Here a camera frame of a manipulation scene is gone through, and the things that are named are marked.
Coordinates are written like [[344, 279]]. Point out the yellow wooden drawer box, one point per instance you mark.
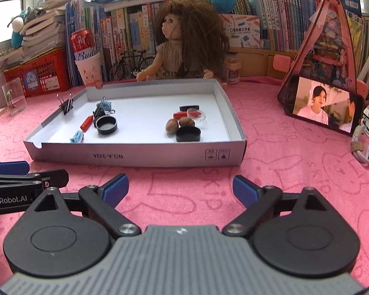
[[255, 63]]

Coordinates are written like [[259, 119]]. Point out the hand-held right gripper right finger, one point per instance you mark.
[[244, 190]]

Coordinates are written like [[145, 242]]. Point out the black binder clip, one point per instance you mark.
[[97, 112], [67, 106]]

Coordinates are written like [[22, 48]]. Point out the pink triangular miniature house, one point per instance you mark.
[[326, 46]]

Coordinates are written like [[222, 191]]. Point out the small blue plush penguin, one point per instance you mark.
[[17, 30]]

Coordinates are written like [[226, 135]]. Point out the brown haired doll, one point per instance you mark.
[[184, 43]]

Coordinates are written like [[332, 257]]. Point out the black toy bicycle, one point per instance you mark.
[[127, 67]]

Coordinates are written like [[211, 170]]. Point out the red beer can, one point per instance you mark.
[[83, 43]]

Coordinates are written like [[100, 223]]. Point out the small red plastic peg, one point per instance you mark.
[[180, 115]]

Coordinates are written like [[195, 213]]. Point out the black round cap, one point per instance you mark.
[[106, 125], [188, 134], [189, 108]]

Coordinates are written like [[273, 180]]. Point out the stack of lying books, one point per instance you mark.
[[41, 33]]

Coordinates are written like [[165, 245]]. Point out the pink rabbit print mat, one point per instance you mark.
[[264, 159]]

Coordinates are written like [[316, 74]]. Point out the small brown jar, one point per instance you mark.
[[232, 72]]

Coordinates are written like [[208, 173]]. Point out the grey plush toy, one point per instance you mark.
[[44, 4]]

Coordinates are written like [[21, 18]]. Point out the row of upright books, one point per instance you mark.
[[132, 27]]

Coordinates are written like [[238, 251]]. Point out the clear plastic lid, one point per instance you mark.
[[201, 119]]

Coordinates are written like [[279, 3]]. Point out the brown round nut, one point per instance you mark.
[[187, 121], [172, 126]]

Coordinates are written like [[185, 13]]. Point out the clear glass mug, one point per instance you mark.
[[15, 95]]

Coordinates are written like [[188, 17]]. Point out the white cat print paper cup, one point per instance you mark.
[[89, 72]]

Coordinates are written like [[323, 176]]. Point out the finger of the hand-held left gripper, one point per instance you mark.
[[57, 177], [10, 168]]

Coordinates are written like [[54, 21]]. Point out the red plastic crate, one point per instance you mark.
[[46, 73]]

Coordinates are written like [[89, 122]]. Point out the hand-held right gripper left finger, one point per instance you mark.
[[115, 190]]

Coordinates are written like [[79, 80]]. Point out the small red capsule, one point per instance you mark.
[[86, 123]]

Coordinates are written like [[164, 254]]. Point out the white printed cardboard box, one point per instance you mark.
[[241, 32]]

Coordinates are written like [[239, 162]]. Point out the black smartphone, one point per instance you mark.
[[323, 104]]

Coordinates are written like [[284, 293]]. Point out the white cardboard tray box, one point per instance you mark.
[[147, 110]]

